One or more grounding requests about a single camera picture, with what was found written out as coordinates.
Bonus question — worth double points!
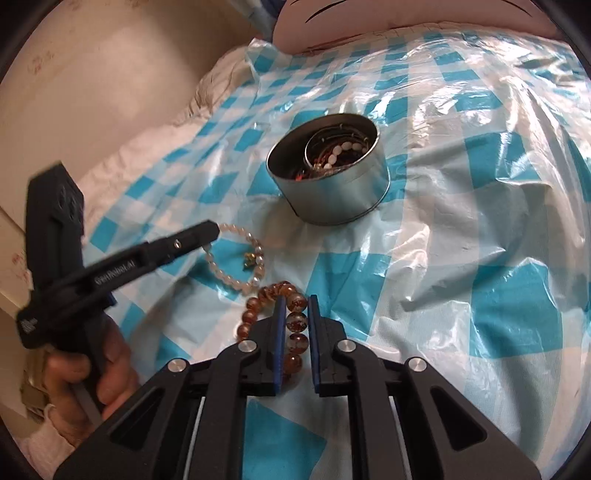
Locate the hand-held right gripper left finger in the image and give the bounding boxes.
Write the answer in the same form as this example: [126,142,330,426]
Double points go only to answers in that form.
[53,295,286,480]

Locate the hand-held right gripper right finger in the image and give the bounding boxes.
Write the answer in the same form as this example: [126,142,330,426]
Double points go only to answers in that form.
[308,295,541,480]

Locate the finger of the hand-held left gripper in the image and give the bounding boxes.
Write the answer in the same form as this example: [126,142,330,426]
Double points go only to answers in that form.
[141,220,219,267]

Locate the amber bead bracelet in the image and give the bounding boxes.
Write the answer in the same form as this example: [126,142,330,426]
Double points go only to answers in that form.
[237,281,309,384]

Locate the pale pearl bead bracelet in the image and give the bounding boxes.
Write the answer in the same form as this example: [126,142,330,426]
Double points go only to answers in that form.
[203,223,265,296]

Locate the round metal tin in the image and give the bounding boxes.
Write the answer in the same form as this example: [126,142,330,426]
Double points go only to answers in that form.
[266,114,391,226]

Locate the white oval bead bracelet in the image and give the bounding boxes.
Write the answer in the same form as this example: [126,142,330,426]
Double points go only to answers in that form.
[318,142,365,169]

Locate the person's left forearm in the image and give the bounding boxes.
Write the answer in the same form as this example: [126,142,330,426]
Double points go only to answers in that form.
[18,406,93,480]

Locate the person's left hand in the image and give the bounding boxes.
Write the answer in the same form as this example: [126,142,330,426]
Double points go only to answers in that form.
[44,318,140,448]

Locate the white quilt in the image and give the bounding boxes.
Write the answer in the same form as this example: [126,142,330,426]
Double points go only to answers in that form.
[76,48,259,227]

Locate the blue checked plastic sheet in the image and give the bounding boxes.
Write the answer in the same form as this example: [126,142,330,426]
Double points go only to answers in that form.
[83,32,587,480]

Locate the pink cat face pillow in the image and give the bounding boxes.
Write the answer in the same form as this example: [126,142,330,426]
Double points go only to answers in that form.
[272,0,555,54]

